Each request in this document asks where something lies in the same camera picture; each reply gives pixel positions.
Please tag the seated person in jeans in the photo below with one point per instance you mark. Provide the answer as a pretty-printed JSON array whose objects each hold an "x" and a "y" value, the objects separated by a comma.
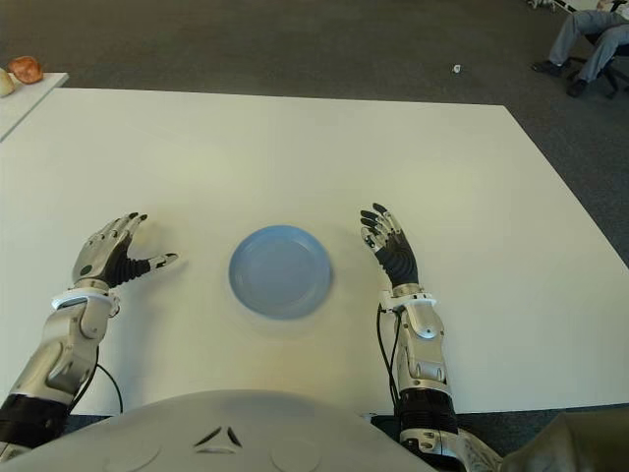
[{"x": 575, "y": 34}]

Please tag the pale round fruit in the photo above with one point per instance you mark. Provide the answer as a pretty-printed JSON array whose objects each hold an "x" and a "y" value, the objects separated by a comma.
[{"x": 5, "y": 83}]

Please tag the black office chair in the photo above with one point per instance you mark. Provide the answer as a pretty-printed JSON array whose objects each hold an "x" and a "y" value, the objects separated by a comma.
[{"x": 611, "y": 74}]

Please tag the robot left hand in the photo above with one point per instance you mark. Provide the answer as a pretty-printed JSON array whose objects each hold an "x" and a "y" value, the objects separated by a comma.
[{"x": 100, "y": 255}]

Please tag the blue round plate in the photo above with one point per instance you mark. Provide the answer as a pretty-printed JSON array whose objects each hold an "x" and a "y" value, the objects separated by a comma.
[{"x": 280, "y": 273}]

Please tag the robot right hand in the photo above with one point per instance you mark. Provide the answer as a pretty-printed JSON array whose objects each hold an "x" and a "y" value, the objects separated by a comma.
[{"x": 398, "y": 255}]

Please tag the red-brown round bread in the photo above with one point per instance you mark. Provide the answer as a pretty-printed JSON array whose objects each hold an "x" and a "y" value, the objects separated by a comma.
[{"x": 24, "y": 70}]

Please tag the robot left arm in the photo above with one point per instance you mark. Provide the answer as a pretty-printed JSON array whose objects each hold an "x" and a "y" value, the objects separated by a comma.
[{"x": 59, "y": 354}]

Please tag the white side table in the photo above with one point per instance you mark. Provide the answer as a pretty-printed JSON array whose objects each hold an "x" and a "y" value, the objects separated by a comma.
[{"x": 24, "y": 105}]

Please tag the grey robot torso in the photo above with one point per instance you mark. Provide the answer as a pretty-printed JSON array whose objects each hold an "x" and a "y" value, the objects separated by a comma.
[{"x": 221, "y": 432}]

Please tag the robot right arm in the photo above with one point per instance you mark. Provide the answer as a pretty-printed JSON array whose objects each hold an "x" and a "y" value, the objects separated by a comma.
[{"x": 425, "y": 354}]

